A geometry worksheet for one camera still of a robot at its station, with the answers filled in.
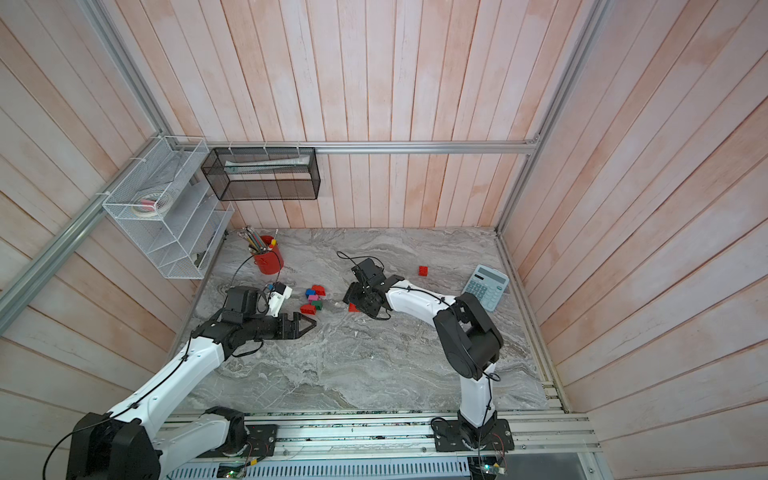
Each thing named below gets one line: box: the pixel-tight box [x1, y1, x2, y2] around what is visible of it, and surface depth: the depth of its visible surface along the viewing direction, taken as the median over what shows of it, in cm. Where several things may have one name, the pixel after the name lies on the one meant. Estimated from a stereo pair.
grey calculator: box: [463, 264, 510, 312], surface depth 103 cm
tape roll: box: [132, 191, 175, 218], surface depth 75 cm
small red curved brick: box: [300, 304, 316, 315], surface depth 97 cm
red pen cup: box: [254, 235, 284, 275], surface depth 104 cm
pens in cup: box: [237, 226, 279, 254], surface depth 100 cm
